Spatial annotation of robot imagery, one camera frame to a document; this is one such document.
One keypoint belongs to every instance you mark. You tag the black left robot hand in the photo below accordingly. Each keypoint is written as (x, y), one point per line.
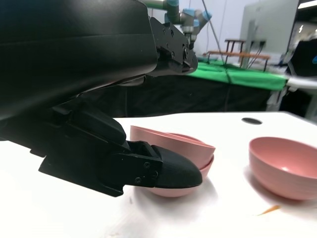
(62, 62)

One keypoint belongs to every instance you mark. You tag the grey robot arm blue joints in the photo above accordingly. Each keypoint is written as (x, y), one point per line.
(188, 19)

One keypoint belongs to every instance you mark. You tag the black cloth drape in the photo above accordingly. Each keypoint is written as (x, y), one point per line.
(185, 99)

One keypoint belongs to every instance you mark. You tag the green table cloth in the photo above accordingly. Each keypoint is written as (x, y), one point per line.
(247, 77)

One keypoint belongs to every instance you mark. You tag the black table grommet hole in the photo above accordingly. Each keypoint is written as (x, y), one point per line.
(251, 121)

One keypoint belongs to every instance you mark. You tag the grey computer monitor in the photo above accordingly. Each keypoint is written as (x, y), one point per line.
(270, 22)

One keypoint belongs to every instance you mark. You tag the small orange scrap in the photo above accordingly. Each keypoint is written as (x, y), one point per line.
(270, 209)

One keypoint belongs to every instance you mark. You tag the brown wooden bench frame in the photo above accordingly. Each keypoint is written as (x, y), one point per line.
(235, 53)

